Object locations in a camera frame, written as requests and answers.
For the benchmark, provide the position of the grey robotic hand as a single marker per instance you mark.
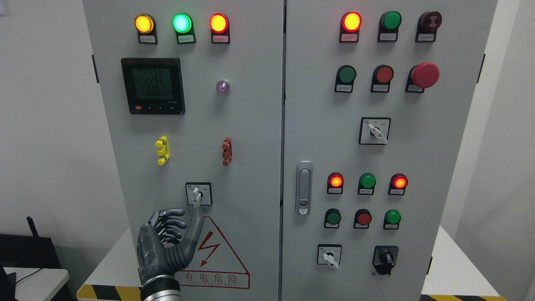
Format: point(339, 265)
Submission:
point(166, 244)

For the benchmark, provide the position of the door rotary selector switch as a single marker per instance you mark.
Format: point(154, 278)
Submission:
point(199, 193)

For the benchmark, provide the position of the black silver robot forearm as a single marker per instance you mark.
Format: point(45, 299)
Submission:
point(161, 288)

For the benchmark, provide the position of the green lit indicator light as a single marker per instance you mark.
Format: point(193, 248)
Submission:
point(184, 29)

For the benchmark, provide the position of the red electrical hazard warning sticker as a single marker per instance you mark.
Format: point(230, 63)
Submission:
point(215, 263)

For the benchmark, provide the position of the yellow terminal connector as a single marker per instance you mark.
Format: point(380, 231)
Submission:
point(162, 150)

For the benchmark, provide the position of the small white table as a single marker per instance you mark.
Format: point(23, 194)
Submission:
point(41, 285)

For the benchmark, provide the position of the red terminal connector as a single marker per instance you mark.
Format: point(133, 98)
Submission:
point(227, 153)

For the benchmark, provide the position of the black device with antenna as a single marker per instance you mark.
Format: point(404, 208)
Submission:
point(34, 251)

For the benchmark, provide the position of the black digital power meter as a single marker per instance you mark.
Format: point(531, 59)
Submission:
point(154, 86)

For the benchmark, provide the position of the green push button lower left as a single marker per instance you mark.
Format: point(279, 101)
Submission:
point(332, 218)

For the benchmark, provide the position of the small clear purple lamp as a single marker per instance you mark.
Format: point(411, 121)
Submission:
point(223, 87)

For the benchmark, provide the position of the red lit indicator lower left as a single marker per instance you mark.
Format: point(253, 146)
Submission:
point(335, 182)

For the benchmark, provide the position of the red lit indicator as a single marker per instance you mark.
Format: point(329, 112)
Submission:
point(349, 27)
point(335, 182)
point(397, 185)

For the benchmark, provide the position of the grey electrical control cabinet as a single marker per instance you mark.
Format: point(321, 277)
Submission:
point(281, 64)

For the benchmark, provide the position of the red push button lower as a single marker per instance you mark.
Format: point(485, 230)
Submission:
point(362, 219)

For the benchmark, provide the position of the red push button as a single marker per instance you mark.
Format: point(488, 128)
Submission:
point(362, 219)
point(381, 78)

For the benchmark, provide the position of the green indicator lower middle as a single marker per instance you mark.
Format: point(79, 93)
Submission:
point(367, 183)

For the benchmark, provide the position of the yellow indicator light top left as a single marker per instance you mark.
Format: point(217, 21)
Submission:
point(146, 29)

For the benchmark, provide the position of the bright green push button lower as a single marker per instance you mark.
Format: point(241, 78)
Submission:
point(392, 220)

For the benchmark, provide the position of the red-orange indicator light left door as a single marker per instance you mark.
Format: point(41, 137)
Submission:
point(220, 28)

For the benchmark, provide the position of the red lit indicator lower right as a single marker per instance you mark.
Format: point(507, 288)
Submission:
point(397, 185)

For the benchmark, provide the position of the green push button upper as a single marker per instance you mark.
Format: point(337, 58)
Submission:
point(345, 78)

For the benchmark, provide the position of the red push button upper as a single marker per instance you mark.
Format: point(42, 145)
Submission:
point(381, 78)

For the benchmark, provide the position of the white platform with hazard stripes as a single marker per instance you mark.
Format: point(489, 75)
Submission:
point(451, 277)

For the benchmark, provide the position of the red lit indicator top right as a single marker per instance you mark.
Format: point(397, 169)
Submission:
point(349, 27)

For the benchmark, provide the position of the red emergency stop mushroom button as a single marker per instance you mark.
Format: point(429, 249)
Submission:
point(422, 76)

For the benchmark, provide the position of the green indicator top right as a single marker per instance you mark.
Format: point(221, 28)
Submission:
point(388, 28)

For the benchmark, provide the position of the dark red buzzer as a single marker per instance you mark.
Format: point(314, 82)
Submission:
point(427, 26)

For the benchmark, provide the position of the silver door latch handle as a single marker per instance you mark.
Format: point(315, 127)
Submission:
point(304, 174)

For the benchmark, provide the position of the lower white rotary selector switch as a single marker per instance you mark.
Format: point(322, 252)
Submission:
point(330, 255)

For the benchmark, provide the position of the black rotary knob switch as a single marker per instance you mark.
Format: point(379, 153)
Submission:
point(384, 258)

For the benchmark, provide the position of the upper right rotary selector switch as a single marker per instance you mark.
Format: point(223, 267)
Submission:
point(374, 130)

